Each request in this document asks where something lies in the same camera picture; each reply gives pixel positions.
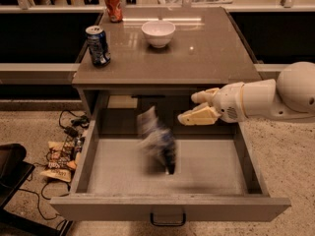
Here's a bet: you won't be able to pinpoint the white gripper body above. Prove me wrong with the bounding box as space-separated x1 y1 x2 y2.
213 83 246 123

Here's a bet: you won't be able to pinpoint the black cables on floor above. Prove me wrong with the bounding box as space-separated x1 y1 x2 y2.
58 109 91 138

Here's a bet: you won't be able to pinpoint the blue soda can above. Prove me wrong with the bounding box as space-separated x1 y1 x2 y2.
86 26 110 66

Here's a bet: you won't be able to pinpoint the white ceramic bowl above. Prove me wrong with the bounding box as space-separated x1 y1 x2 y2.
142 20 176 48

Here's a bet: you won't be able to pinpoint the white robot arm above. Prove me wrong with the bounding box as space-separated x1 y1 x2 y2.
178 62 315 126

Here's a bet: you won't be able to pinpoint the snack bags on floor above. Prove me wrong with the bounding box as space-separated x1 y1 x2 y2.
41 136 85 183

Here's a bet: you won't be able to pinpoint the orange soda can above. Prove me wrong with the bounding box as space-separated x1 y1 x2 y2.
104 0 123 23

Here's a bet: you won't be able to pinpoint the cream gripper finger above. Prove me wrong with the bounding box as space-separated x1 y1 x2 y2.
191 88 220 104
178 102 221 126

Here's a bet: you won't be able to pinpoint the open grey top drawer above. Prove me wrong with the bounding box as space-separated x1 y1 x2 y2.
51 94 290 222

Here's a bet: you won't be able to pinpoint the grey cabinet with glossy top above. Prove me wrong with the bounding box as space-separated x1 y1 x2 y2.
73 6 260 113

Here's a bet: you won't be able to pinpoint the black chair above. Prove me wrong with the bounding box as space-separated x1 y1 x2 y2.
0 144 72 236

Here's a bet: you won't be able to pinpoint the black drawer handle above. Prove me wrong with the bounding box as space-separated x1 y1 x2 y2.
150 212 187 227

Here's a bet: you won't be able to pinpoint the blue chip bag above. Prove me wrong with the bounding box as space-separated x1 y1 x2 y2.
137 106 176 175

